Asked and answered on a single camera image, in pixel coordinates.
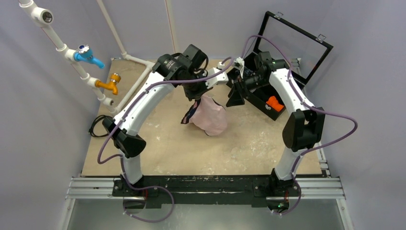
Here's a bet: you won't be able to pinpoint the pink underwear navy trim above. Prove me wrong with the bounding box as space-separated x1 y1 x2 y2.
180 94 228 137

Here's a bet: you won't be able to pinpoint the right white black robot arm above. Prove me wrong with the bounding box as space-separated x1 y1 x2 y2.
226 52 325 195

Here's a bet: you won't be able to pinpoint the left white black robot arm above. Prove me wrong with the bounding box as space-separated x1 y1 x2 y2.
97 45 209 196

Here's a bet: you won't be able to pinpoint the orange rolled cloth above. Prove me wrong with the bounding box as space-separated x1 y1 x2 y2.
266 96 284 112

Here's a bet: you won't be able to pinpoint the black box with glass lid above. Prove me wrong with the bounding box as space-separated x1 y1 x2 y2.
227 11 333 120

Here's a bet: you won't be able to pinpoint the orange faucet tap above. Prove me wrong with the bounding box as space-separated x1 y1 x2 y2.
94 73 121 95

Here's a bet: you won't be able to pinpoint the blue faucet tap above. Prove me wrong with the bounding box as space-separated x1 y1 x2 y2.
73 44 105 69

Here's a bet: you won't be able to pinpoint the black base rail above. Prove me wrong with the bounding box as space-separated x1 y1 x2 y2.
112 174 300 212

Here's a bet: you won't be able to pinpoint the coiled black cable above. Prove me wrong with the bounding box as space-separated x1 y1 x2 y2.
88 115 110 138

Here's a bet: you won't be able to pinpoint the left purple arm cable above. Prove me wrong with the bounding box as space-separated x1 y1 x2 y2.
96 56 236 191

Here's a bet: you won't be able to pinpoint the aluminium frame rails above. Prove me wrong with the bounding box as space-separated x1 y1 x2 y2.
57 58 354 230

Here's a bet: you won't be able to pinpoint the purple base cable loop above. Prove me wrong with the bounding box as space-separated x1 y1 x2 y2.
123 184 176 223

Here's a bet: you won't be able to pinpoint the white PVC pipe frame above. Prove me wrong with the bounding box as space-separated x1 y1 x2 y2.
19 0 174 115

